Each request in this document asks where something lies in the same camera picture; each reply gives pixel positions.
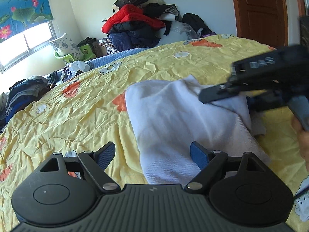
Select dark navy jacket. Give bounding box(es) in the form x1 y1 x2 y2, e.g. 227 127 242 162
107 21 165 51

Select blue knitted blanket edge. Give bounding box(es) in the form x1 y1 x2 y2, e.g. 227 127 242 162
44 48 149 80

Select brown wooden door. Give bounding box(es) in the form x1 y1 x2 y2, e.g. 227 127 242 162
233 0 288 48

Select person's right hand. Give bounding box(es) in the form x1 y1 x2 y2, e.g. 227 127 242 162
291 116 309 171

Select yellow carrot-print bedspread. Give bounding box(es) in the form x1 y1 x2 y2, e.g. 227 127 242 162
0 34 309 232

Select green plastic stool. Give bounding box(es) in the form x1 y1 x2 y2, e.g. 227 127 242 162
53 44 96 64

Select bright bedroom window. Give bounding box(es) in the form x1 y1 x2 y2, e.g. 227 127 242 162
1 21 56 73

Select white blue plastic bag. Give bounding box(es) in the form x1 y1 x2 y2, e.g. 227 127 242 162
61 61 91 83

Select black bag by wall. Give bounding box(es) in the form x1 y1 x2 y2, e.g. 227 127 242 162
182 13 216 38

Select black garments atop pile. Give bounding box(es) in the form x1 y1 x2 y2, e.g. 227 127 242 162
112 0 180 36

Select stack of dark folded clothes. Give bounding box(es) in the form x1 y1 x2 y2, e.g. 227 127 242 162
1 75 56 132

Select floral white pillow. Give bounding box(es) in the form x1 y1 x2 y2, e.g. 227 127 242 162
49 33 80 57

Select lotus-print window blind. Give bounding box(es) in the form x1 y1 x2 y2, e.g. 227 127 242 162
1 0 53 42

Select red puffer jacket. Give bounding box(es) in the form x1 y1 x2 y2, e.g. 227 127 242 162
102 4 165 34

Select light lavender lace-trimmed top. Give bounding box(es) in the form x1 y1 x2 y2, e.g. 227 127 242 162
125 75 270 185

